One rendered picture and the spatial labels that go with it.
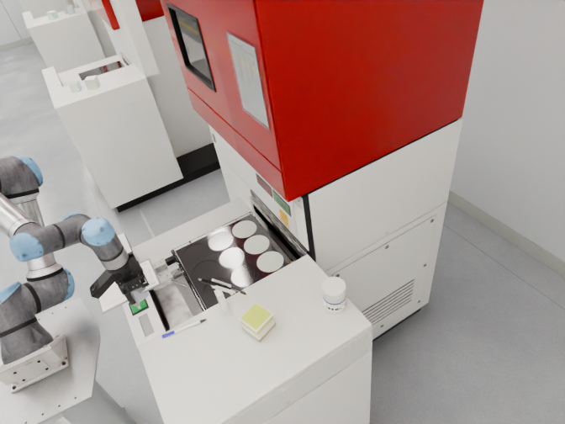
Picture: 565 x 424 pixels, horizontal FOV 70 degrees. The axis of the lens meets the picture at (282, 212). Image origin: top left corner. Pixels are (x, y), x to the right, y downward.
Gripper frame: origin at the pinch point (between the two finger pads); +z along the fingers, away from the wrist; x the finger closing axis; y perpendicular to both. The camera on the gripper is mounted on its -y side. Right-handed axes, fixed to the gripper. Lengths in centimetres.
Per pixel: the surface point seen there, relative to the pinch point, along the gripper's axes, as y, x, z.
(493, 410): 114, -70, 98
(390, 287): 99, -16, 52
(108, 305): -8.0, 6.2, 1.3
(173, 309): 10.0, -1.5, 9.6
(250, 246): 45.1, 6.4, 7.6
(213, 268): 28.7, 5.2, 7.7
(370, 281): 87, -16, 38
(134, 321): -2.1, -5.3, 1.7
